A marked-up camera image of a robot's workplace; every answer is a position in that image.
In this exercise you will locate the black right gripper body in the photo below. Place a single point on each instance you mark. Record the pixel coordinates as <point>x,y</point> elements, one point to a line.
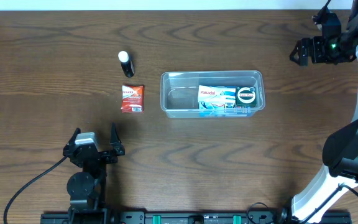
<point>305,50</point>

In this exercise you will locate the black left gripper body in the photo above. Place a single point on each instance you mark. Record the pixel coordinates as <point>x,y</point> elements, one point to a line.
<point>110,158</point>

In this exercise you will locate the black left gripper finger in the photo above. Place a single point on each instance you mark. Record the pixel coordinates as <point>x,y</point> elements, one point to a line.
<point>115,142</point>
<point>73,137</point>

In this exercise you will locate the red Panadol ActiFast packet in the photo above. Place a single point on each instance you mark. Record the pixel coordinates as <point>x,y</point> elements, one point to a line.
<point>132,99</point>

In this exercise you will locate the green Zam-Buk tin box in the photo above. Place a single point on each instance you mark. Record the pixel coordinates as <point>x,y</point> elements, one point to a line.
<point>246,97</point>

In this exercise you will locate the blue Cool Fever box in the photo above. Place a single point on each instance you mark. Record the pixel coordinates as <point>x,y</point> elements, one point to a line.
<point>224,112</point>

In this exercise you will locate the clear plastic container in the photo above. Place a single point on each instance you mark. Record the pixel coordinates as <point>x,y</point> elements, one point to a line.
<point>179,90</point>

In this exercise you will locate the white Panadol box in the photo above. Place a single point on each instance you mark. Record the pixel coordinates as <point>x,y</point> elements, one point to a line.
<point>216,97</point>

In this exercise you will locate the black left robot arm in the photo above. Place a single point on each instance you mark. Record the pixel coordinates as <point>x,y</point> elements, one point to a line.
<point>87,189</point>

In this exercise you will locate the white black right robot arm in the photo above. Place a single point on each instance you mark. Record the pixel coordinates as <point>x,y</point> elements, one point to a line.
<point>339,172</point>

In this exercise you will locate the dark syrup bottle white cap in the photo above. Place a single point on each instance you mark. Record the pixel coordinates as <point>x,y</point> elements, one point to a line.
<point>126,64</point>

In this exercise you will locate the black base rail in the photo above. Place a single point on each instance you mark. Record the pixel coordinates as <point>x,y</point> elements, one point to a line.
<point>161,218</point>

